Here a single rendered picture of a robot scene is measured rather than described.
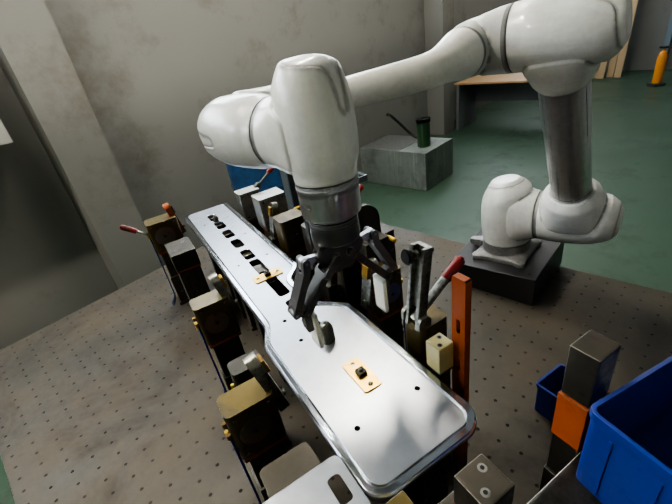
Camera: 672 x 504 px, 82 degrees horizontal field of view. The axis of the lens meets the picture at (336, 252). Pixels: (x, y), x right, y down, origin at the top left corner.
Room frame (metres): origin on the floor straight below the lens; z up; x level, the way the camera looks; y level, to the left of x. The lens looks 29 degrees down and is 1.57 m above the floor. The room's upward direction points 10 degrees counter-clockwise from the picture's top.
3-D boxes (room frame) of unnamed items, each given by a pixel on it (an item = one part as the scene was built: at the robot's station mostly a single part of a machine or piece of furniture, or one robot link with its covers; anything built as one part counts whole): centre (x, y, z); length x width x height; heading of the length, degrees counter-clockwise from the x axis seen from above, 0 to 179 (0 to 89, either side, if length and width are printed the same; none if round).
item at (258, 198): (1.31, 0.19, 0.90); 0.13 x 0.08 x 0.41; 117
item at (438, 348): (0.51, -0.15, 0.88); 0.04 x 0.04 x 0.37; 27
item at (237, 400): (0.47, 0.21, 0.87); 0.12 x 0.07 x 0.35; 117
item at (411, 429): (0.95, 0.22, 1.00); 1.38 x 0.22 x 0.02; 27
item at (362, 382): (0.52, -0.01, 1.01); 0.08 x 0.04 x 0.01; 26
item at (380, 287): (0.56, -0.07, 1.16); 0.03 x 0.01 x 0.07; 26
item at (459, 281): (0.50, -0.19, 0.95); 0.03 x 0.01 x 0.50; 27
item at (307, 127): (0.53, 0.01, 1.47); 0.13 x 0.11 x 0.16; 47
